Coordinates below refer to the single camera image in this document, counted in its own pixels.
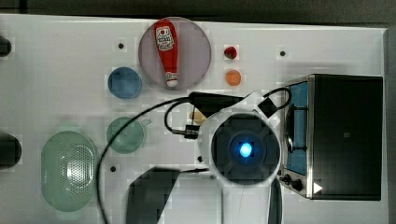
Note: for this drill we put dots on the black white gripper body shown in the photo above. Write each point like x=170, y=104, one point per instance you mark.
x=211, y=103

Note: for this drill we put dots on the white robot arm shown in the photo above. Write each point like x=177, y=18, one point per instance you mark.
x=237, y=185

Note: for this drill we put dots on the green mug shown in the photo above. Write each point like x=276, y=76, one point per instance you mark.
x=131, y=138

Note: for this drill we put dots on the orange fruit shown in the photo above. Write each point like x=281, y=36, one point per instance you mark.
x=233, y=78

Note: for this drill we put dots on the grey round plate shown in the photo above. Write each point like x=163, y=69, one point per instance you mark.
x=194, y=55

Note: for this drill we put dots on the small red fruit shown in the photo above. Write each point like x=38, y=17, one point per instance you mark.
x=230, y=53

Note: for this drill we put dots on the red ketchup bottle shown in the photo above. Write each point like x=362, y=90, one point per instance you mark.
x=165, y=35

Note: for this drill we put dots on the blue bowl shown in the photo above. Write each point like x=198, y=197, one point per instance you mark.
x=124, y=83

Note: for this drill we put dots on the black toaster oven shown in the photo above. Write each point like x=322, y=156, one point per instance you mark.
x=333, y=138

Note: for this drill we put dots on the green colander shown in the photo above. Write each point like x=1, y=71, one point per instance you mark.
x=68, y=171

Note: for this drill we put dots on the black cylinder post lower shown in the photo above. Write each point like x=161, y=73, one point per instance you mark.
x=10, y=150

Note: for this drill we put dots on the black cylinder post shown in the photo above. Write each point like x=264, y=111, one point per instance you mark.
x=10, y=150
x=5, y=47

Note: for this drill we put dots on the black cylinder post upper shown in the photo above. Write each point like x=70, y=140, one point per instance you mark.
x=5, y=47

